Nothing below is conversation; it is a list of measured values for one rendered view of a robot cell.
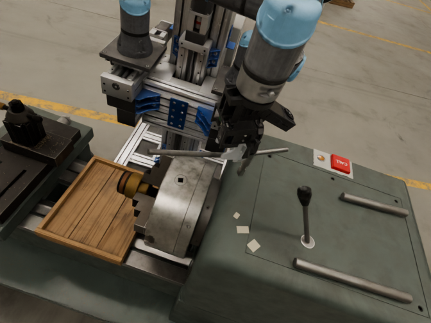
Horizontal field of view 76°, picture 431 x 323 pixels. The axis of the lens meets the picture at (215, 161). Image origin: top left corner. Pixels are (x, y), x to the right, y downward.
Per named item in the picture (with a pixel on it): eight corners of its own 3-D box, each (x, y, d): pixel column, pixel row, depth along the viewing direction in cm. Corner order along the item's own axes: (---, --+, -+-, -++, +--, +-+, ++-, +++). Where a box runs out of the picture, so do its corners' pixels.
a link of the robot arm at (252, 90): (278, 53, 46) (297, 88, 42) (268, 75, 49) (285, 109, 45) (236, 53, 43) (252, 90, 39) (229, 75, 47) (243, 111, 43)
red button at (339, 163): (346, 163, 92) (349, 159, 90) (347, 176, 88) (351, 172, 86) (329, 157, 92) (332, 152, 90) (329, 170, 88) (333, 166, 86)
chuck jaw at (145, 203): (170, 202, 84) (155, 235, 75) (169, 211, 87) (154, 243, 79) (136, 190, 84) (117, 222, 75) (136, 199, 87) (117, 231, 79)
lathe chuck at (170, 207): (200, 184, 109) (213, 140, 82) (170, 263, 93) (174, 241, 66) (179, 176, 109) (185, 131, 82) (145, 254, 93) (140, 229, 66)
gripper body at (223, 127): (209, 121, 56) (222, 75, 46) (247, 118, 59) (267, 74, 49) (219, 152, 53) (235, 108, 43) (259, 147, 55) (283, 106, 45)
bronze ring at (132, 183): (155, 171, 87) (128, 161, 87) (143, 194, 81) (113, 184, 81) (154, 188, 94) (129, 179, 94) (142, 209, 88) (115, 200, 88)
